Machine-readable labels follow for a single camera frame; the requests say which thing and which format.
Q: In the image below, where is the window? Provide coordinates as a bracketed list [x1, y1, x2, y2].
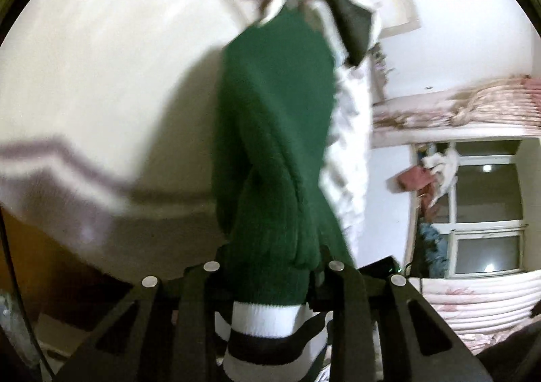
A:
[416, 139, 529, 279]

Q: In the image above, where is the dark cloth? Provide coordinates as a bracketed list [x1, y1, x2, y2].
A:
[475, 301, 541, 382]

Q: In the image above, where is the white windowsill cabinet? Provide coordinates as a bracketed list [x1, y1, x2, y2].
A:
[368, 145, 423, 277]

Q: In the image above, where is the white fluffy garment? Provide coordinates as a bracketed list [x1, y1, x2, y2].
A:
[423, 149, 459, 197]

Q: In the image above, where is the red knitted garment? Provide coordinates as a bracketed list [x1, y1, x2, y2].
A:
[397, 166, 436, 192]

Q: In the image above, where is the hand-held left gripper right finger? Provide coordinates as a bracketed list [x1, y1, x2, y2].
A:
[308, 244, 494, 382]

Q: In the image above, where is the black leather jacket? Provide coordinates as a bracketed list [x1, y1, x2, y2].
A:
[325, 0, 375, 66]

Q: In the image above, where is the loose floral pink curtain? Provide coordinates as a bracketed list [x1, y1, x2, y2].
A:
[408, 268, 541, 355]

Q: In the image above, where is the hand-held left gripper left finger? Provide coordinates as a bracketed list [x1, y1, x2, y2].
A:
[54, 243, 232, 382]

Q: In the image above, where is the black cable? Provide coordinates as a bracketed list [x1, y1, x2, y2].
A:
[0, 208, 56, 380]

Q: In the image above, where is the nightstand clutter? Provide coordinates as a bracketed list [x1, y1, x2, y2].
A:
[371, 41, 392, 104]

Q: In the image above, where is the tied floral pink curtain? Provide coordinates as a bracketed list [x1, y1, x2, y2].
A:
[372, 75, 541, 131]

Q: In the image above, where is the green and white varsity jacket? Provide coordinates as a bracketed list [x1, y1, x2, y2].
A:
[211, 0, 377, 382]

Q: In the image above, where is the blue denim garment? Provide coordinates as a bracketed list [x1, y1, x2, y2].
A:
[418, 221, 449, 277]

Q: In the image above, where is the beige bed headboard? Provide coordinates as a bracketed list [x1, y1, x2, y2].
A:
[378, 0, 421, 38]

